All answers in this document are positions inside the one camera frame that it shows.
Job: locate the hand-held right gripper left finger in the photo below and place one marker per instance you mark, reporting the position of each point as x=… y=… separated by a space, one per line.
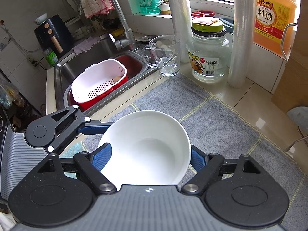
x=102 y=156

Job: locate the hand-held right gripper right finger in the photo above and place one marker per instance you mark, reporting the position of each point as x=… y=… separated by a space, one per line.
x=198 y=160

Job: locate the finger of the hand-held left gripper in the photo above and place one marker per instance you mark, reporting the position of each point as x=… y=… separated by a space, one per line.
x=93 y=128

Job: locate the white bowl pink flowers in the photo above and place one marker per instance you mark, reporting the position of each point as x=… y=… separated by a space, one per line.
x=144 y=137

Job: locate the grey teal checked cloth mat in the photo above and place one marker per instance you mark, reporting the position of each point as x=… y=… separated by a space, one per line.
x=216 y=130

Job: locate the clear plastic bag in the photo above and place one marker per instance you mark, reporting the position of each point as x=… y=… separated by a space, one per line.
x=8 y=93

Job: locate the steel sink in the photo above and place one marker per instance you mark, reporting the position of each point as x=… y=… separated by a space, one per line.
x=79 y=57

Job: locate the white and red colander basin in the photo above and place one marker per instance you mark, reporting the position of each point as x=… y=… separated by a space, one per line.
x=131 y=65

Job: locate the green label jar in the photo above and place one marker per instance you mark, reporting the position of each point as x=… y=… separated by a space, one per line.
x=51 y=59

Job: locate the purple cloth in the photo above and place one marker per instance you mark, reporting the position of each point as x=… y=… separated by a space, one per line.
x=84 y=47

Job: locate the clear glass mug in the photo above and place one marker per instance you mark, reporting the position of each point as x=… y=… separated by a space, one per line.
x=166 y=57

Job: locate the steel sink strainer lid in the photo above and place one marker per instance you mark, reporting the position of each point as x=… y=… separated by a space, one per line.
x=146 y=39

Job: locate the dark blue air fryer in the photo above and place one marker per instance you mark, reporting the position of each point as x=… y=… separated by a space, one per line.
x=57 y=28

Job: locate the glass jar green lid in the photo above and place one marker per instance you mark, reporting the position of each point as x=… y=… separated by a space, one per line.
x=209 y=53

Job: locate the steel faucet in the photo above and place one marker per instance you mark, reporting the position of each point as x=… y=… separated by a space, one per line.
x=122 y=21

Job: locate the small white bowl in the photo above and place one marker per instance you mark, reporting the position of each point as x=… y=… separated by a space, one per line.
x=40 y=19

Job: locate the bamboo cutting board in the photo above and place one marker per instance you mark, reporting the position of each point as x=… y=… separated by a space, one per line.
x=293 y=84

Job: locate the pink white dishcloth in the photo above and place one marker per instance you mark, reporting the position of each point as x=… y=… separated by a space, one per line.
x=93 y=3

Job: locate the tall cling film roll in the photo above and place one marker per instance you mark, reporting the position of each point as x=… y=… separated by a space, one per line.
x=241 y=41

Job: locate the brown sachet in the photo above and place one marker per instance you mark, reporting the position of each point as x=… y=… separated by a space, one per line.
x=204 y=21

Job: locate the blue container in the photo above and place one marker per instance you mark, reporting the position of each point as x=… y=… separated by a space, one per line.
x=227 y=24

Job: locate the short cling film roll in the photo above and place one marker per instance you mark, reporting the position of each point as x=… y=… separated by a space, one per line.
x=178 y=16

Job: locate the small potted plant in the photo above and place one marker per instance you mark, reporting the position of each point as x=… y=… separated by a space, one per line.
x=164 y=7

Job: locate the orange cooking wine bottle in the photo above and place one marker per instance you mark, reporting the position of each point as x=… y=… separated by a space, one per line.
x=272 y=16

